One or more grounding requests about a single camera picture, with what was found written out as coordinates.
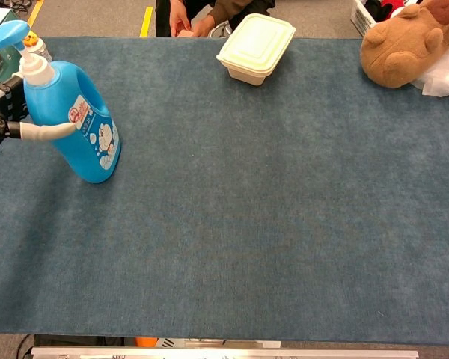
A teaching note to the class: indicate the cream plastic lunch box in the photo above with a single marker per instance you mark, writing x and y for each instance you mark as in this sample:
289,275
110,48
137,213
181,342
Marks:
256,45

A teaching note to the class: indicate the seated person dark clothes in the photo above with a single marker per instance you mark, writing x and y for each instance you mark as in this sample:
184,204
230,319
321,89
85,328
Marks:
232,9

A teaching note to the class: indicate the small white bottle duck cap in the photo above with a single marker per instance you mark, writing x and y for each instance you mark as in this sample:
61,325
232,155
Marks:
41,48

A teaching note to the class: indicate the orange object under table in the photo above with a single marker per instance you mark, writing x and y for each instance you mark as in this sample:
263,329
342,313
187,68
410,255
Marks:
146,341

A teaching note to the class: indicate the blue felt table cloth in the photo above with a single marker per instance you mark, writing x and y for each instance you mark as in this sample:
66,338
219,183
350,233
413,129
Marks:
247,224

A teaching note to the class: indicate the white storage bin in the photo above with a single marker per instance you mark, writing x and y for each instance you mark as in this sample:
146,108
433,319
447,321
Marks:
361,16

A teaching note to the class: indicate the yellow floor tape strip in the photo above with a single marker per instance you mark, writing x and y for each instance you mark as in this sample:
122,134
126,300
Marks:
146,22
35,13

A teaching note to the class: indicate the green cardboard box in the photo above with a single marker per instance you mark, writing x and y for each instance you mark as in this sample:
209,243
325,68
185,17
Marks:
0,63

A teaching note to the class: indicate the blue detergent pump bottle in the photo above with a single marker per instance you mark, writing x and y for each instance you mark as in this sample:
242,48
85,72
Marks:
75,104

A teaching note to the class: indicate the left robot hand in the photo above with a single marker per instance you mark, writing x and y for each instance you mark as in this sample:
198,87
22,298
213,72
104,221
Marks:
41,131

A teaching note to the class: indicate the red black fabric item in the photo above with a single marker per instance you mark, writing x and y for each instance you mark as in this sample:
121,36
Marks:
385,7

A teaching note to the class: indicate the brown plush toy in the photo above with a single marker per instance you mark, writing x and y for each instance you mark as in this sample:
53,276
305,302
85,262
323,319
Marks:
400,52

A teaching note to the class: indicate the aluminium profile rail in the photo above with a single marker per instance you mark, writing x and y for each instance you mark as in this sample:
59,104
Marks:
224,353

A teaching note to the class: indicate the white plastic bag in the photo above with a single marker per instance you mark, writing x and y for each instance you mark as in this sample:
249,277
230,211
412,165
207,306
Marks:
447,75

